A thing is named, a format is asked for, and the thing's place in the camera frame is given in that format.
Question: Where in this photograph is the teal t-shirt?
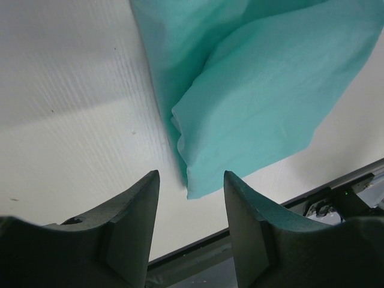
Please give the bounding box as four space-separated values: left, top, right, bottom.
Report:
131 1 383 199

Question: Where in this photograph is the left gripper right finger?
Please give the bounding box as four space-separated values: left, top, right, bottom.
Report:
224 171 383 287

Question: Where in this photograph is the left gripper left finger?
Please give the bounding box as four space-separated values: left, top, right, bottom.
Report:
1 170 160 287

